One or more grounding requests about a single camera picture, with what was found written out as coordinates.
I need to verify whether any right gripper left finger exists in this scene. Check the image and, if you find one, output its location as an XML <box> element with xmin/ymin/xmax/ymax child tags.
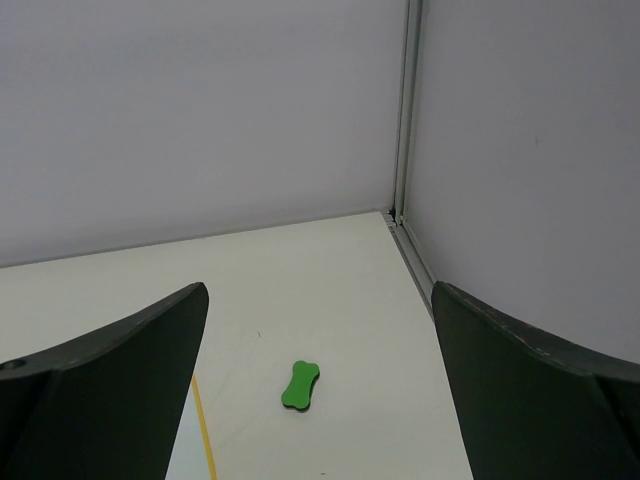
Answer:
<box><xmin>1</xmin><ymin>282</ymin><xmax>208</xmax><ymax>479</ymax></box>

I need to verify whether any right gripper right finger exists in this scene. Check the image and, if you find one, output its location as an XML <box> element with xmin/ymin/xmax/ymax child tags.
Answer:
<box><xmin>431</xmin><ymin>281</ymin><xmax>639</xmax><ymax>479</ymax></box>

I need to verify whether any yellow-framed small whiteboard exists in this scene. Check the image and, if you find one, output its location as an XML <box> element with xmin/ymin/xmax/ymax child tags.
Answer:
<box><xmin>165</xmin><ymin>376</ymin><xmax>217</xmax><ymax>480</ymax></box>

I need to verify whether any green bone-shaped eraser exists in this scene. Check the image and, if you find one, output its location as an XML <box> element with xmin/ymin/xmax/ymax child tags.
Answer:
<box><xmin>281</xmin><ymin>360</ymin><xmax>320</xmax><ymax>412</ymax></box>

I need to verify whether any right aluminium frame post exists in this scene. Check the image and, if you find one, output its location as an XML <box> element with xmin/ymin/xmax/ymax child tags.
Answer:
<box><xmin>386</xmin><ymin>0</ymin><xmax>435</xmax><ymax>309</ymax></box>

